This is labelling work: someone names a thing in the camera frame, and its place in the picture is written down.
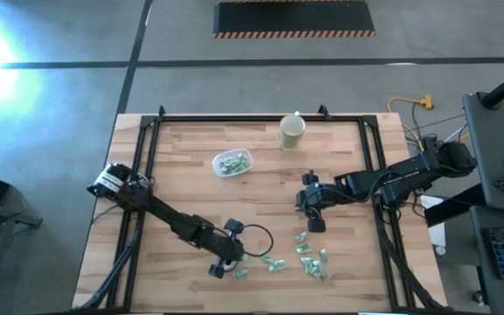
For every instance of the green white stevia packet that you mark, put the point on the green white stevia packet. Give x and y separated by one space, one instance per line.
315 268
304 248
245 258
233 170
244 165
277 265
235 160
324 276
300 237
323 256
306 262
223 165

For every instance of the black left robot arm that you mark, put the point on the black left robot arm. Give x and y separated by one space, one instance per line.
169 216

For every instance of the black diagonal desk brace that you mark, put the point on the black diagonal desk brace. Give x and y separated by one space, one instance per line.
449 215

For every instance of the clear plastic container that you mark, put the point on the clear plastic container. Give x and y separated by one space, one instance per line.
217 157

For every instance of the black power strip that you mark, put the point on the black power strip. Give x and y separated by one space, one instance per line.
429 142

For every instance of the black frame clamp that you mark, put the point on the black frame clamp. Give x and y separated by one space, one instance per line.
323 111
161 110

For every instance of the wrapper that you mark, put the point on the wrapper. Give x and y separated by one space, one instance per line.
240 274
266 257

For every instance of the small white round cap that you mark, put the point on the small white round cap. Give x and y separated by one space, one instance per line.
440 250

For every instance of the olive green cup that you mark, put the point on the olive green cup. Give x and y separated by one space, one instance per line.
292 137

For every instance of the black hazard-striped floor mat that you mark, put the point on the black hazard-striped floor mat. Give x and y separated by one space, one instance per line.
293 17

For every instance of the dark grey side desk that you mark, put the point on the dark grey side desk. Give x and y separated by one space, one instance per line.
497 297

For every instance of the black aluminium table frame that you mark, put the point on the black aluminium table frame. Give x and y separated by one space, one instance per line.
256 118

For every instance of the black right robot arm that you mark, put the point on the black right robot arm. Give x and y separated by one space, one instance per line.
409 168

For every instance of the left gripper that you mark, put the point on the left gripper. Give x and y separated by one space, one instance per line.
231 251

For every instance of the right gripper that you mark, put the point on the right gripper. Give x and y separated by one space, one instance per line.
313 197

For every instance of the black caster wheel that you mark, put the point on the black caster wheel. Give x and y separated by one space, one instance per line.
478 297

